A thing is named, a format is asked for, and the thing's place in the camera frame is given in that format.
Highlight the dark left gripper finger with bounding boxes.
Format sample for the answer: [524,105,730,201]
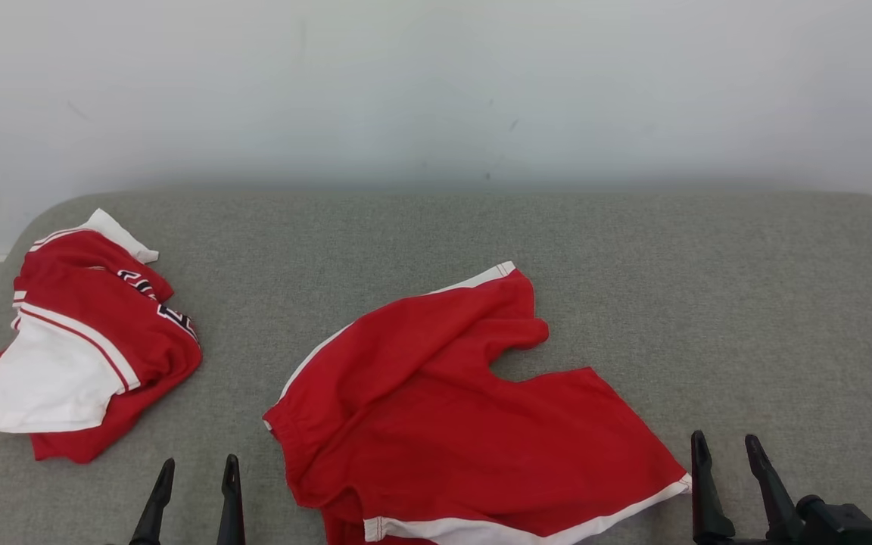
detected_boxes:
[216,453,247,545]
[129,457,177,545]

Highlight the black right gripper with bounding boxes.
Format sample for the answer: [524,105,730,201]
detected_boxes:
[690,429,807,545]

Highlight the red shorts with white trim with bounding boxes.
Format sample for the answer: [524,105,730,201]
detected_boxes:
[263,260,693,545]

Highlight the red white basketball jersey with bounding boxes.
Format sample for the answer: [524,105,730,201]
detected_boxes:
[0,208,203,465]

